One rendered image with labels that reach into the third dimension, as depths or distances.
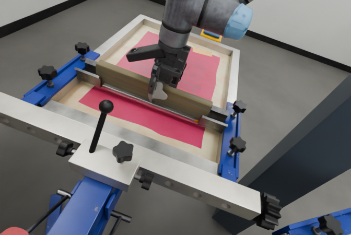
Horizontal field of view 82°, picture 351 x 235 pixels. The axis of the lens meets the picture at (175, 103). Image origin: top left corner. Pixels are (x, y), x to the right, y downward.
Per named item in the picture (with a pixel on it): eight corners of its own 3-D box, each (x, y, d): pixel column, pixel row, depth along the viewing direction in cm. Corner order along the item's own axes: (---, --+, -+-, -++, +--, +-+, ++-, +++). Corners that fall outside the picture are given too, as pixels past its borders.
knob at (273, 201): (242, 195, 52) (256, 182, 47) (262, 202, 52) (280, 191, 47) (241, 225, 47) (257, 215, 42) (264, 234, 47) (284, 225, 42)
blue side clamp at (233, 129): (221, 112, 79) (228, 99, 74) (233, 116, 79) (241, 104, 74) (210, 182, 57) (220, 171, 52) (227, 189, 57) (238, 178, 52)
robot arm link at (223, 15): (253, -1, 49) (210, -16, 49) (257, 14, 41) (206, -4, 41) (238, 30, 55) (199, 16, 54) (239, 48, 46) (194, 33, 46)
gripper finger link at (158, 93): (162, 112, 63) (170, 87, 58) (144, 105, 63) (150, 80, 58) (164, 107, 66) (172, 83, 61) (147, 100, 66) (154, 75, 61)
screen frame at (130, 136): (139, 20, 115) (140, 13, 113) (236, 56, 113) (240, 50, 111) (31, 112, 57) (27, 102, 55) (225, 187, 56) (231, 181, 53)
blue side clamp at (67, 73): (89, 62, 81) (88, 47, 76) (100, 67, 80) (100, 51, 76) (29, 112, 59) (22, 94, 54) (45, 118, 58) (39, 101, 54)
